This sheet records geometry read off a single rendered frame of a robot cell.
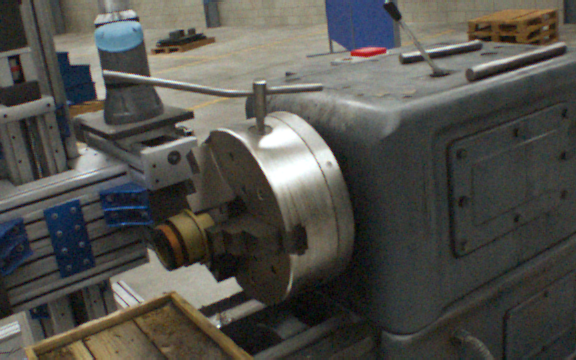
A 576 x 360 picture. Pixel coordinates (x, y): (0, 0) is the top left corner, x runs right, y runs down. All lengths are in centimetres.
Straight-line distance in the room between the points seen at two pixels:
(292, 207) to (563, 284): 71
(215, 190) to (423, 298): 39
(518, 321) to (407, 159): 51
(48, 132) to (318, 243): 84
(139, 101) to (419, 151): 79
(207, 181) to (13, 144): 66
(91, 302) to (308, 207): 94
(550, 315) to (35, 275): 115
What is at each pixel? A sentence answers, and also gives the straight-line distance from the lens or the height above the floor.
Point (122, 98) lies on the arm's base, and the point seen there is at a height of 122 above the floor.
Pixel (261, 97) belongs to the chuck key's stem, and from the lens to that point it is 99.
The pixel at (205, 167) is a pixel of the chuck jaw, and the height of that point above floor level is 117.
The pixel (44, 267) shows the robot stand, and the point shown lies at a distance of 157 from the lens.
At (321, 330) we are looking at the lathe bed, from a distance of 116.
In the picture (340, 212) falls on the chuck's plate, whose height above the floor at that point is 110.
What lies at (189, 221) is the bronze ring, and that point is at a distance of 101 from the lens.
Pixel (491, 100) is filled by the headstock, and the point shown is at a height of 122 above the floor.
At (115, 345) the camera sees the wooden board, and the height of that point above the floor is 88.
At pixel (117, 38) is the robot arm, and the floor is 136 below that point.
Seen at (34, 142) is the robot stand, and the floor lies 115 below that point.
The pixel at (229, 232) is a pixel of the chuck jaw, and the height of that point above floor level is 110.
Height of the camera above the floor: 149
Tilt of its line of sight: 19 degrees down
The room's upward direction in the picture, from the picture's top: 8 degrees counter-clockwise
